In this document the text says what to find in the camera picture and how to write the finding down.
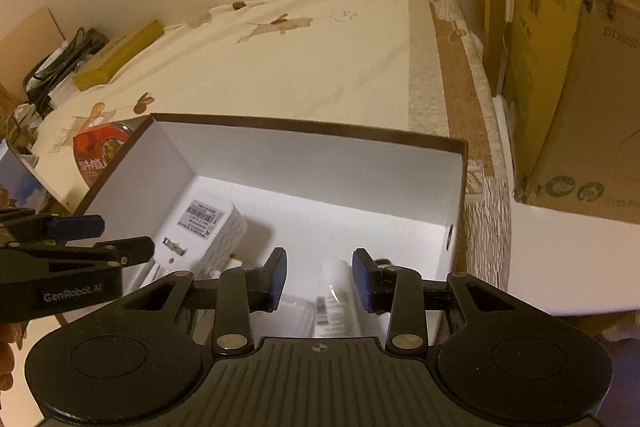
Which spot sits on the white squeeze tube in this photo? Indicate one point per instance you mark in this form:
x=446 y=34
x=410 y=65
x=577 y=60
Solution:
x=335 y=302

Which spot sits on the person's left hand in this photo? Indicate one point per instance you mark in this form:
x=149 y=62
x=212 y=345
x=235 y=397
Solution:
x=6 y=347

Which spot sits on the red instant meal bowl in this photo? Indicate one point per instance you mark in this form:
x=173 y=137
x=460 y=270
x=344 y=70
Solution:
x=100 y=152

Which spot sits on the cream printed bedsheet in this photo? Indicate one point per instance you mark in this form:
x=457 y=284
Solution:
x=325 y=67

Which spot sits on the brown cardboard box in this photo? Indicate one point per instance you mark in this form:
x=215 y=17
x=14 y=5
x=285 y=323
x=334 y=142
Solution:
x=320 y=172

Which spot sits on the cardboard sheet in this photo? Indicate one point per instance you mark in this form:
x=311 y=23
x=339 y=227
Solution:
x=30 y=37

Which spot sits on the clear plastic case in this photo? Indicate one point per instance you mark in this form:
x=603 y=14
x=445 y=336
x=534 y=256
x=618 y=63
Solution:
x=295 y=319

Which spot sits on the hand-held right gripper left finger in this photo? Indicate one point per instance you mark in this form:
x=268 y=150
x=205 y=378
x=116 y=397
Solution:
x=276 y=279

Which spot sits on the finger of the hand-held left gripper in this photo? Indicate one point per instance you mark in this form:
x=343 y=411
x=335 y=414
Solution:
x=125 y=249
x=77 y=225

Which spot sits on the flat yellow box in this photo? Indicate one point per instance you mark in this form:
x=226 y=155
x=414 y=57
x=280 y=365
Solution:
x=117 y=57

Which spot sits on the white router with antennas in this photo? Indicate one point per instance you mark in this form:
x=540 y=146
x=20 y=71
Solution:
x=210 y=232

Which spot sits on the blue milk carton box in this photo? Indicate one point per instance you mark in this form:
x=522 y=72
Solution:
x=22 y=182

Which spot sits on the large printed cardboard box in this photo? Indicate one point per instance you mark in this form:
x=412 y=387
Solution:
x=575 y=82

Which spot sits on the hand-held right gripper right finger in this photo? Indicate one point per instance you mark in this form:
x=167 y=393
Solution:
x=362 y=281

